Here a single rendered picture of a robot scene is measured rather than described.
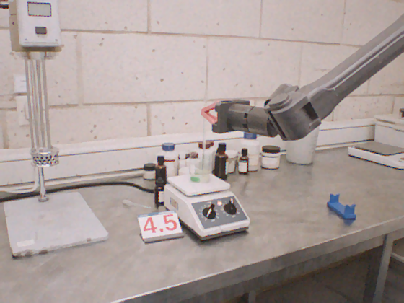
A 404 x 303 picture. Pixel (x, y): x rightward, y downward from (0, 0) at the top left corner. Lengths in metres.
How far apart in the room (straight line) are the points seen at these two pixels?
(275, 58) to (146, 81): 0.54
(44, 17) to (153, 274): 0.53
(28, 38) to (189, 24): 0.67
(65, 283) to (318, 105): 0.56
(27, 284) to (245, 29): 1.13
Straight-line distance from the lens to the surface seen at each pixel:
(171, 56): 1.34
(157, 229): 0.88
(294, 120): 0.73
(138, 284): 0.72
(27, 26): 0.84
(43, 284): 0.75
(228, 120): 0.83
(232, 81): 1.47
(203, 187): 0.91
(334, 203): 1.11
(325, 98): 0.75
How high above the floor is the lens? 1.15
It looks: 16 degrees down
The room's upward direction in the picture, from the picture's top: 2 degrees clockwise
